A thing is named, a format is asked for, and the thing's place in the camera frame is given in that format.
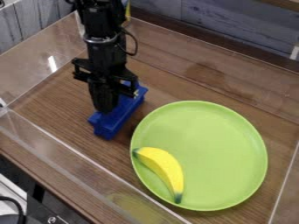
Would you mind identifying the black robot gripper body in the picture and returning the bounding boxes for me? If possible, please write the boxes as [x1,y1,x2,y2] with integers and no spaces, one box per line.
[71,38,138,98]

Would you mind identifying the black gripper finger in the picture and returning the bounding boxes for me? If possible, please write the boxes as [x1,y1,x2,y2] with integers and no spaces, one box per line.
[88,82,119,114]

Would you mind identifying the blue star-shaped block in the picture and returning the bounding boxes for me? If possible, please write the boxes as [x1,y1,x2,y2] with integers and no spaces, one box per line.
[88,85,148,140]

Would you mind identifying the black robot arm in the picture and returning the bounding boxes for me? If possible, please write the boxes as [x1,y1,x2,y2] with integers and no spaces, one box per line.
[71,0,138,113]

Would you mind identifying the green round plate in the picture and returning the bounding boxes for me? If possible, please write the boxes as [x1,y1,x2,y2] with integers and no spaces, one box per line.
[130,101,269,211]

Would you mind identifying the yellow labelled tin can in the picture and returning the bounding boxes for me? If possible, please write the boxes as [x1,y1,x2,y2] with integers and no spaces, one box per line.
[123,0,131,21]

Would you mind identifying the yellow toy banana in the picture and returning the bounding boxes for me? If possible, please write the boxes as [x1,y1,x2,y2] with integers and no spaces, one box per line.
[132,147,185,204]

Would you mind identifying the black equipment box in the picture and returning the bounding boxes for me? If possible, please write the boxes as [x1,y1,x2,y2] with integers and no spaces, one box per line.
[27,195,91,224]

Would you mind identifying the clear acrylic enclosure wall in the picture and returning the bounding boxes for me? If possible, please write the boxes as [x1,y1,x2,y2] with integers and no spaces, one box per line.
[0,17,299,224]

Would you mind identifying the black cable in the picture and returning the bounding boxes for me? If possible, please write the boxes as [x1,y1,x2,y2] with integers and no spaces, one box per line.
[0,195,27,224]

